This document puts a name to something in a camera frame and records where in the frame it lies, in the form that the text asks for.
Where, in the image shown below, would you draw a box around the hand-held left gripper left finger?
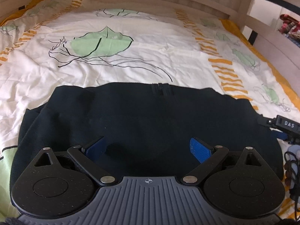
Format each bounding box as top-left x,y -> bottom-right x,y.
35,136 -> 116,185

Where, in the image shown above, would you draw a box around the black cable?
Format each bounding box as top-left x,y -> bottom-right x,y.
283,151 -> 300,221

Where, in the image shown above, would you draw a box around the red patterned shelf items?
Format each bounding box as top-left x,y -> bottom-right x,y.
278,14 -> 300,45

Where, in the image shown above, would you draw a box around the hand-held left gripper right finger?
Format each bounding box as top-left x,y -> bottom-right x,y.
183,137 -> 264,185

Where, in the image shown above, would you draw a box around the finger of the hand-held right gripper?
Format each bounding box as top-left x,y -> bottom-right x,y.
271,129 -> 289,140
257,115 -> 278,129

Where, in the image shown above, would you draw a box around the dark navy zip hoodie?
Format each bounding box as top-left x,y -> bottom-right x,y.
10,82 -> 282,193

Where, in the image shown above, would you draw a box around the orange bed sheet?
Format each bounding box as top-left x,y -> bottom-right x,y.
220,18 -> 298,94

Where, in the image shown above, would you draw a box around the white leaf-print blanket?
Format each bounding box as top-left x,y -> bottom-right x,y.
0,0 -> 300,221

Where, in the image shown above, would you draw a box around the pale blue object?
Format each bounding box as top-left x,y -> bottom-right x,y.
288,145 -> 300,160

